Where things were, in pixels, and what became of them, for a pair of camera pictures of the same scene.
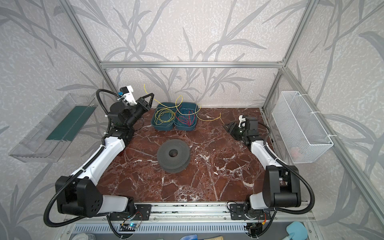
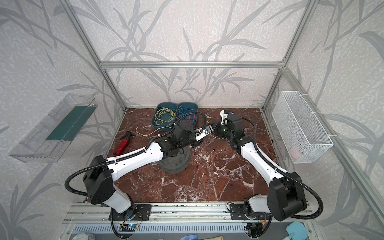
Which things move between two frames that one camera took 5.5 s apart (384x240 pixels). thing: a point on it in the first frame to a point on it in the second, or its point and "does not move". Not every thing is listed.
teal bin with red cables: [186, 115] does not move
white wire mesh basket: [304, 136] does not move
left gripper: [141, 103] to [190, 133]
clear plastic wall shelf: [47, 140] does not move
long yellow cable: [161, 104] to [168, 127]
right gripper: [235, 127] to [217, 129]
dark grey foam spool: [173, 155] does not move
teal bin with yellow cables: [163, 115] does not move
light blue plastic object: [297, 231] does not move
